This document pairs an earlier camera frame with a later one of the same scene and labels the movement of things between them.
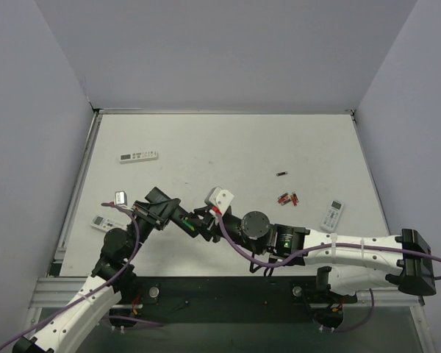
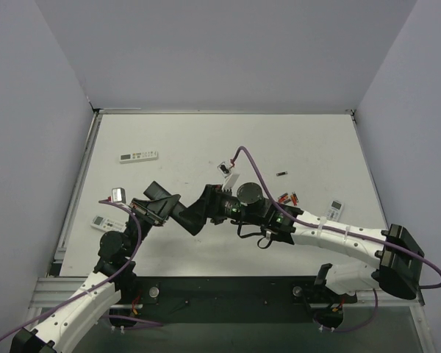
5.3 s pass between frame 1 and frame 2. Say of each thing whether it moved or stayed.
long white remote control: stayed
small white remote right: stayed
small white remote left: stayed
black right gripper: moved
